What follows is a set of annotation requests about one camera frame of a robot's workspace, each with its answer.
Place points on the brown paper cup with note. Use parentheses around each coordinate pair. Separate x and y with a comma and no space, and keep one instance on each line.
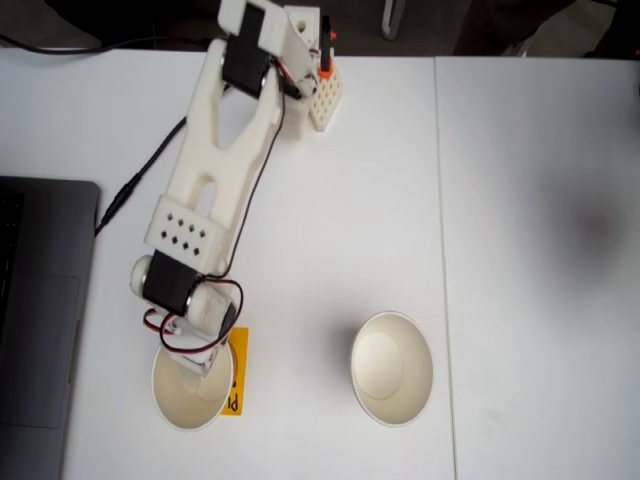
(190,410)

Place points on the yellow sticky note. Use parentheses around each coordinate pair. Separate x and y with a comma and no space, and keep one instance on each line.
(241,370)

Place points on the dark grey laptop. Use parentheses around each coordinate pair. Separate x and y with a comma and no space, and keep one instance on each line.
(45,300)

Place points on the grey chair leg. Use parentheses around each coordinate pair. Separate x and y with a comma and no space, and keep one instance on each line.
(392,20)

